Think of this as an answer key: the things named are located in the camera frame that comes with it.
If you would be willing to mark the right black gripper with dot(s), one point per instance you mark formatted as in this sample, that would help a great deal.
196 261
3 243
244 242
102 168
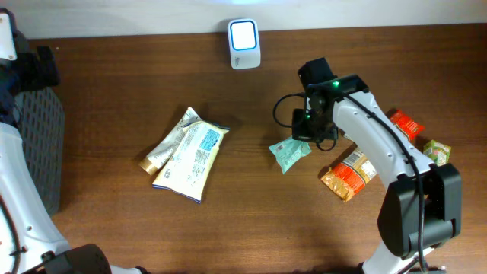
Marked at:
300 132

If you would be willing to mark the teal wet wipes pack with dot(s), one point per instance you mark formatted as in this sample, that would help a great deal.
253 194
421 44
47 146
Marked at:
289 151

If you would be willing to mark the orange spaghetti package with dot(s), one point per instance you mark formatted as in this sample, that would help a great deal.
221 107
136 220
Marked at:
354 172

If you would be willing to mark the green yellow snack packet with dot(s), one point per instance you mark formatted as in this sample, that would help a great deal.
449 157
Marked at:
438 152

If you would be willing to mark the white blue snack bag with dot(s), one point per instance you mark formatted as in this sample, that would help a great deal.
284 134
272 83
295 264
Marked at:
187 170

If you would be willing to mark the white gold cream tube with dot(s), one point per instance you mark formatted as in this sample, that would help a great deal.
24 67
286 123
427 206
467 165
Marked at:
159 156

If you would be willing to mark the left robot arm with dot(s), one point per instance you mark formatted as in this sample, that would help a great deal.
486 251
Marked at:
30 242

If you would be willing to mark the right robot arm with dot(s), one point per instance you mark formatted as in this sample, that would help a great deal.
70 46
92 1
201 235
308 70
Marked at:
421 210

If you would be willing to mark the white barcode scanner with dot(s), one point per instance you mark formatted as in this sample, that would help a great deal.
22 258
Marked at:
244 44

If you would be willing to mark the grey plastic mesh basket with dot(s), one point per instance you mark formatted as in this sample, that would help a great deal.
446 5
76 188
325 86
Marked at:
41 122

